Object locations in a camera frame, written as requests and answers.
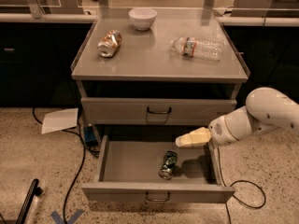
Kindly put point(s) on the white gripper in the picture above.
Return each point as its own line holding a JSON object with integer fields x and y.
{"x": 219, "y": 131}

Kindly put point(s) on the green crushed can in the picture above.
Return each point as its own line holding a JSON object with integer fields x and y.
{"x": 168, "y": 167}

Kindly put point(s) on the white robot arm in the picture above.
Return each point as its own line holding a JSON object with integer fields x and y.
{"x": 266, "y": 110}

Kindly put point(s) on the open grey middle drawer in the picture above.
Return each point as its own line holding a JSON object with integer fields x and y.
{"x": 128, "y": 171}

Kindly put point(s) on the grey metal drawer cabinet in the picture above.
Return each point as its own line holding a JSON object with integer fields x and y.
{"x": 145, "y": 66}

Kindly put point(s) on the closed grey upper drawer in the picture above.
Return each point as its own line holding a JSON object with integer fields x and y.
{"x": 144, "y": 111}

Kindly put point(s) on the orange crushed can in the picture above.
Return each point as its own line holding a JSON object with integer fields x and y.
{"x": 109, "y": 43}

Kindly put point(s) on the dark long counter cabinet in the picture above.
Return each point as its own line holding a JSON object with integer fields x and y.
{"x": 35, "y": 60}

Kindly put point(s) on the clear plastic water bottle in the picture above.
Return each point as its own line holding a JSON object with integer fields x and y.
{"x": 191, "y": 47}

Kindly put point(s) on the blue box on floor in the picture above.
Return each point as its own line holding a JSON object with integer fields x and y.
{"x": 89, "y": 136}

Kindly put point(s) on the white bowl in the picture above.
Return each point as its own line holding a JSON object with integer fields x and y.
{"x": 142, "y": 18}

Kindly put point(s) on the white paper sheet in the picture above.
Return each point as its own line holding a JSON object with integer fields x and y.
{"x": 60, "y": 120}

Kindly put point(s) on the black bar on floor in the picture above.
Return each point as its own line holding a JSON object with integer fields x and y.
{"x": 33, "y": 191}

